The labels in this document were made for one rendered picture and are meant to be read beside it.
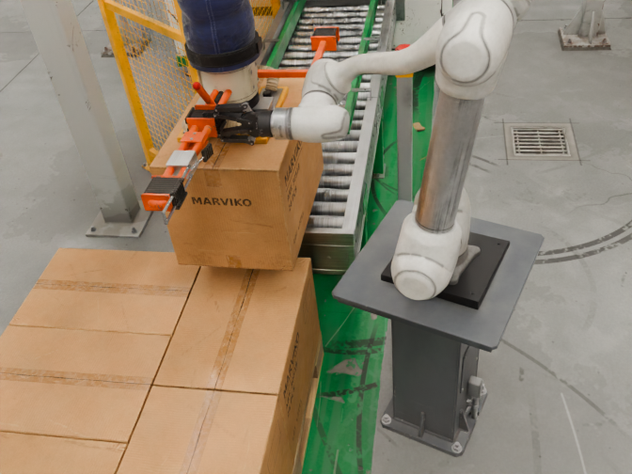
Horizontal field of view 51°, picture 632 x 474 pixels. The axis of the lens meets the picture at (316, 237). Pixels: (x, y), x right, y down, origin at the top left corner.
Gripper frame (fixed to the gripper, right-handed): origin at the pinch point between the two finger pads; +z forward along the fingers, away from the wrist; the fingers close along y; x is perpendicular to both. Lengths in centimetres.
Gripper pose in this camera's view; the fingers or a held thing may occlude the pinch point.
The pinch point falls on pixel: (204, 123)
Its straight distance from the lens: 195.8
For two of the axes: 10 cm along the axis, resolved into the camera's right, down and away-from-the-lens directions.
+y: 0.9, 7.6, 6.5
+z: -9.8, -0.3, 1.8
